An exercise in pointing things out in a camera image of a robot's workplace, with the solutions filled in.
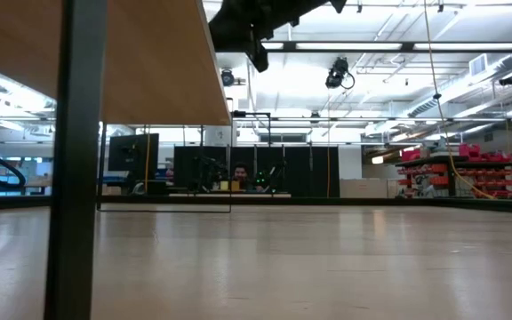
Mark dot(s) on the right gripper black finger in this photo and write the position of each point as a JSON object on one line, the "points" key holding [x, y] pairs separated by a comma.
{"points": [[258, 58]]}

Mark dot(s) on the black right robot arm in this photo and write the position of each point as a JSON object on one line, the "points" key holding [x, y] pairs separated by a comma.
{"points": [[309, 6]]}

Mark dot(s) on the background black robot arm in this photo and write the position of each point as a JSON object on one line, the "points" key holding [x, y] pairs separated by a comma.
{"points": [[211, 169]]}

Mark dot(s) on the wooden shelf board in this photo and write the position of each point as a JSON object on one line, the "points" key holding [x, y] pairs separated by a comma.
{"points": [[158, 66]]}

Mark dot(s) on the round black ceiling lamp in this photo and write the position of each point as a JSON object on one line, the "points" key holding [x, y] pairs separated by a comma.
{"points": [[227, 78]]}

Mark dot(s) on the person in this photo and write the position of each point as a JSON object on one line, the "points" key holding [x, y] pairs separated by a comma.
{"points": [[241, 173]]}

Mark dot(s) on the black computer monitor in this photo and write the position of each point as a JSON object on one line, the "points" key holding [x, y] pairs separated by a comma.
{"points": [[133, 153]]}

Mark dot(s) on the beige cardboard boxes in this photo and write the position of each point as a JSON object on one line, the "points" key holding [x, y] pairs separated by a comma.
{"points": [[362, 189]]}

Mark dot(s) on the white ceiling vent unit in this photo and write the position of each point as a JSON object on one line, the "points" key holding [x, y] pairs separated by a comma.
{"points": [[478, 65]]}

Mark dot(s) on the black ceiling fixture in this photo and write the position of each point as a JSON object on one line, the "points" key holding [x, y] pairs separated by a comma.
{"points": [[509, 80]]}

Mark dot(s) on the storage rack with red bins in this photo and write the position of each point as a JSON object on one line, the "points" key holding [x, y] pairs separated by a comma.
{"points": [[487, 182]]}

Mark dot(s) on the black background stand frame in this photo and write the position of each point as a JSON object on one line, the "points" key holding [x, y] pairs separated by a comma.
{"points": [[249, 114]]}

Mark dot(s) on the black partition wall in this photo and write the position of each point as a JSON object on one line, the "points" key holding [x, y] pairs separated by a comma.
{"points": [[300, 171]]}

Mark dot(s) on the black aluminium frame rail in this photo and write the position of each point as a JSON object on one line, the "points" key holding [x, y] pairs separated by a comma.
{"points": [[282, 201]]}

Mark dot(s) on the black overhead frame beam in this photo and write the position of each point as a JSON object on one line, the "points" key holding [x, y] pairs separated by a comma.
{"points": [[409, 46]]}

